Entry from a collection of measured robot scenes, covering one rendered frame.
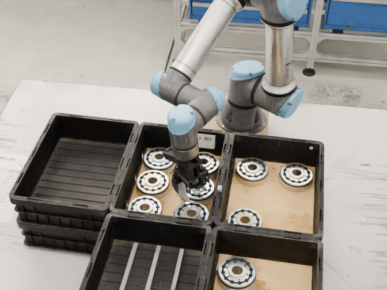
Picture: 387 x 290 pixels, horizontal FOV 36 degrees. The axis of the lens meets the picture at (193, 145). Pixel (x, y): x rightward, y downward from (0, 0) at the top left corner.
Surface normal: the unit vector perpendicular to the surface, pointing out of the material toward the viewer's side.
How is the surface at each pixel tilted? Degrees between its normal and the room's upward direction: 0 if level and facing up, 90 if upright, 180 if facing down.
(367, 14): 90
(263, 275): 0
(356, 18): 90
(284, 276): 0
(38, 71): 0
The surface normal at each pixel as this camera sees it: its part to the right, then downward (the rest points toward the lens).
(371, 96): 0.00, -0.74
